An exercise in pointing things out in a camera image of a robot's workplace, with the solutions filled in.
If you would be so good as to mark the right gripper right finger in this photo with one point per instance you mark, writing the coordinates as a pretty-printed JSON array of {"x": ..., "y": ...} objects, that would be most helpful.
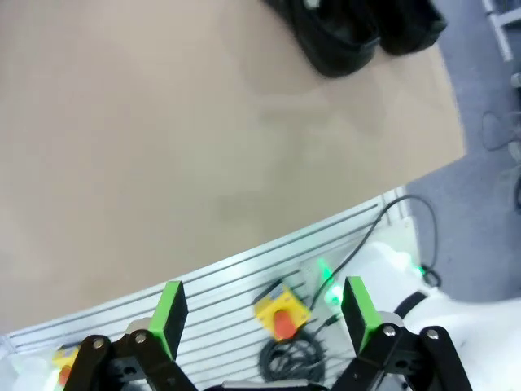
[{"x": 358, "y": 313}]

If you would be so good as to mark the yellow emergency stop box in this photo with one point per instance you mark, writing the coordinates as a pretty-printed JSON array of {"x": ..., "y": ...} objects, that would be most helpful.
[
  {"x": 65, "y": 362},
  {"x": 285, "y": 309}
]

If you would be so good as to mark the aluminium profile base frame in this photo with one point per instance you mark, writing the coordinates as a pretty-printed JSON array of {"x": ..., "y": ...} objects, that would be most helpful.
[{"x": 228, "y": 285}]

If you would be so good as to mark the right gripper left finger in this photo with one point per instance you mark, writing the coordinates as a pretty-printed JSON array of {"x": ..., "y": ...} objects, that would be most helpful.
[{"x": 169, "y": 313}]

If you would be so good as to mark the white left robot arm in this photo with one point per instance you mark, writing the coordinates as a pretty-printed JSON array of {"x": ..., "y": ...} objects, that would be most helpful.
[{"x": 28, "y": 370}]

